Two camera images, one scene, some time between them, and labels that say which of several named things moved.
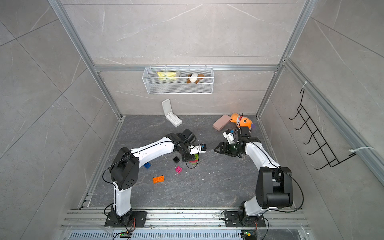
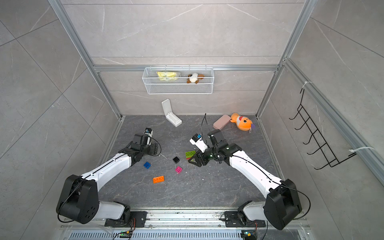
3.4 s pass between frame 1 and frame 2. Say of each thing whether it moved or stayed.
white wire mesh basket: stayed
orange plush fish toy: stayed
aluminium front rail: stayed
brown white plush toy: stayed
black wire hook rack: stayed
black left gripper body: moved
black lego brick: stayed
